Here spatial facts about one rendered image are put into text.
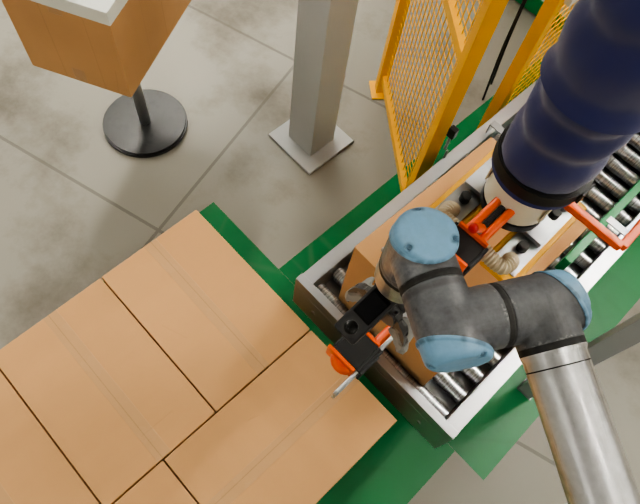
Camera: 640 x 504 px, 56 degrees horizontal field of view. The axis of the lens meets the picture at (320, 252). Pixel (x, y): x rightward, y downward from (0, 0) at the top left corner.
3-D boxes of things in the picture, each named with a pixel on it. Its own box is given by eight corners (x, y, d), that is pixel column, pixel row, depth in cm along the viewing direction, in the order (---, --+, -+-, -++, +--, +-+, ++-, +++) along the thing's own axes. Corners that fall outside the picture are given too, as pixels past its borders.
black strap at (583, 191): (530, 109, 144) (537, 98, 140) (609, 170, 138) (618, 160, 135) (472, 161, 136) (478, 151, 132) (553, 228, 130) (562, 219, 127)
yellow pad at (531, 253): (555, 187, 162) (563, 177, 158) (584, 211, 160) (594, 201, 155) (478, 263, 150) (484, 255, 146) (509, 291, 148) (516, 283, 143)
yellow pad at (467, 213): (501, 143, 167) (507, 132, 163) (529, 166, 165) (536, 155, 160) (422, 214, 155) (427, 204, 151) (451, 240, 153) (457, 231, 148)
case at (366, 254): (454, 200, 223) (491, 136, 187) (536, 276, 212) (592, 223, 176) (337, 298, 202) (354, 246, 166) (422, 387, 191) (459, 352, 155)
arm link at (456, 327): (522, 345, 75) (486, 257, 79) (436, 366, 72) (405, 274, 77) (496, 365, 83) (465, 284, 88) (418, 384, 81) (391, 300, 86)
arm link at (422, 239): (407, 271, 76) (384, 205, 80) (388, 305, 88) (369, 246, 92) (474, 257, 78) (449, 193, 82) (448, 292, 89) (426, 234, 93)
